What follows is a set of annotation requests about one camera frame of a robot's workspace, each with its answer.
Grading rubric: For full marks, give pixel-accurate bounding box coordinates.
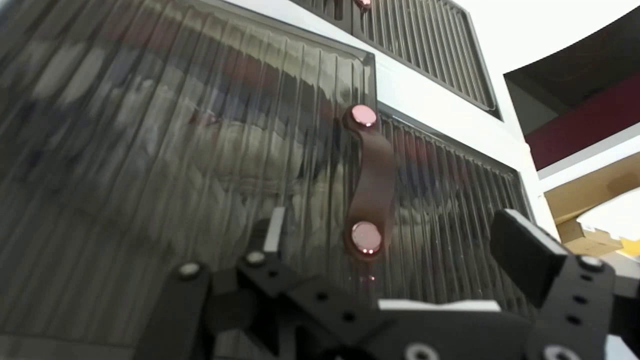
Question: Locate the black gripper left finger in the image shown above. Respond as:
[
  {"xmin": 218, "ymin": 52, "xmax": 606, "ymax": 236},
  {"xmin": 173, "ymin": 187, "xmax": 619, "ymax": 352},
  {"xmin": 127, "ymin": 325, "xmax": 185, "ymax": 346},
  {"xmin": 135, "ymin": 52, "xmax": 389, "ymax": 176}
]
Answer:
[{"xmin": 133, "ymin": 204, "xmax": 384, "ymax": 360}]

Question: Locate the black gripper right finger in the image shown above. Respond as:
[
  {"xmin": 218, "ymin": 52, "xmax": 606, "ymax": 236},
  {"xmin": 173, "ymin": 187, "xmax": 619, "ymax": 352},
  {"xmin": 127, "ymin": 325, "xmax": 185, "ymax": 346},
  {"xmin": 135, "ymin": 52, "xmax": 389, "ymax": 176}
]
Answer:
[{"xmin": 491, "ymin": 208, "xmax": 621, "ymax": 360}]

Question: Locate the smoked ribbed cabinet door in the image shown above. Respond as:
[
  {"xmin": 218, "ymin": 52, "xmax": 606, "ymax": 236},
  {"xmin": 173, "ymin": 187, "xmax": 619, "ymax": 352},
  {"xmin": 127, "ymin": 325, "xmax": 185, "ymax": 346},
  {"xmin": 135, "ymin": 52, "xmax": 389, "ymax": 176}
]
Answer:
[
  {"xmin": 288, "ymin": 0, "xmax": 504, "ymax": 123},
  {"xmin": 0, "ymin": 0, "xmax": 380, "ymax": 352},
  {"xmin": 377, "ymin": 107, "xmax": 538, "ymax": 317}
]

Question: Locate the white stacked storage cabinet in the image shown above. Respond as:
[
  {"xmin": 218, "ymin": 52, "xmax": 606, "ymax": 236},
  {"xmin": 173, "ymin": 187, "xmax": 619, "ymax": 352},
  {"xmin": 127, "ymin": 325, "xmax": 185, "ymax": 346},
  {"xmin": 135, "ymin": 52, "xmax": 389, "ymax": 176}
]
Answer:
[{"xmin": 223, "ymin": 0, "xmax": 560, "ymax": 244}]

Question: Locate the flat cardboard piece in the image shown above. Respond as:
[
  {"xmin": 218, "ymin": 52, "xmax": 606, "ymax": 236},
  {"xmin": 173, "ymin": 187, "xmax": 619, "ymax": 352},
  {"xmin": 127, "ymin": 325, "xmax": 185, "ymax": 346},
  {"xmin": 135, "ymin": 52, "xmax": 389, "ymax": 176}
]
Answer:
[{"xmin": 542, "ymin": 152, "xmax": 640, "ymax": 264}]

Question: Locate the white crumpled cloth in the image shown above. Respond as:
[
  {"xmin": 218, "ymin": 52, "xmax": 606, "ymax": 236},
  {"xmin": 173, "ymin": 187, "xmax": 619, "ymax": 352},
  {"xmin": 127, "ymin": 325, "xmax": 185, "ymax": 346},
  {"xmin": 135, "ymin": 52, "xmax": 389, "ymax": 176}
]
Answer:
[{"xmin": 186, "ymin": 106, "xmax": 342, "ymax": 228}]

